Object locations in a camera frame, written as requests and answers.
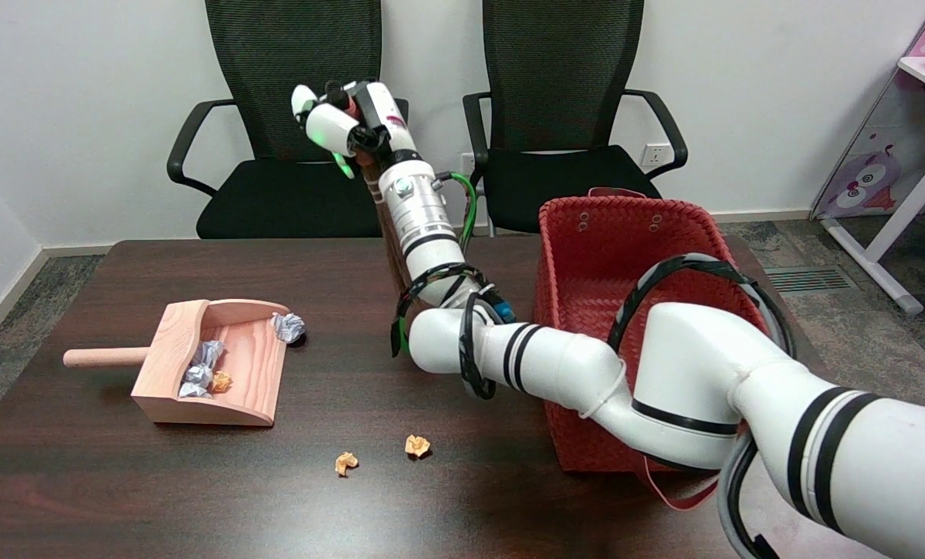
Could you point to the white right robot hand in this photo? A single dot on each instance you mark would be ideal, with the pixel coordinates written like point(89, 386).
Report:
point(389, 120)

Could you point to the brown straw hand broom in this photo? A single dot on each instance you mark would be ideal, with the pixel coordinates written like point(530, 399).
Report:
point(393, 256)

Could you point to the white paper ball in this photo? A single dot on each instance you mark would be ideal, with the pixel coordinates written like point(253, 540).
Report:
point(192, 390)
point(198, 373)
point(289, 327)
point(209, 353)

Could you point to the orange paper ball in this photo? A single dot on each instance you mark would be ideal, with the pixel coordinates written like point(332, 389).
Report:
point(346, 463)
point(417, 445)
point(220, 380)

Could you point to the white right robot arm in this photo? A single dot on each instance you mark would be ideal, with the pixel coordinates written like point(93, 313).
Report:
point(680, 365)

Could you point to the wooden dustpan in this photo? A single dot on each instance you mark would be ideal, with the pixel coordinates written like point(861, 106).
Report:
point(171, 349)

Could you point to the black mesh office chair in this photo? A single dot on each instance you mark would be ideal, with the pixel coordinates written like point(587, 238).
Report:
point(276, 46)
point(563, 78)

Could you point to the red woven basket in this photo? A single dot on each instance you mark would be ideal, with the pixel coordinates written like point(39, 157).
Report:
point(587, 256)

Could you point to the grey floor vent grille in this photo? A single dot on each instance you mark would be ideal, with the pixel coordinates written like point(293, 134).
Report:
point(812, 279)

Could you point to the owl print side panel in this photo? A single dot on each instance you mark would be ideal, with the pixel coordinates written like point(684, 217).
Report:
point(866, 182)

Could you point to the white wall power outlet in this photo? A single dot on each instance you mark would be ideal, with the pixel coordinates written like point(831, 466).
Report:
point(466, 160)
point(653, 155)

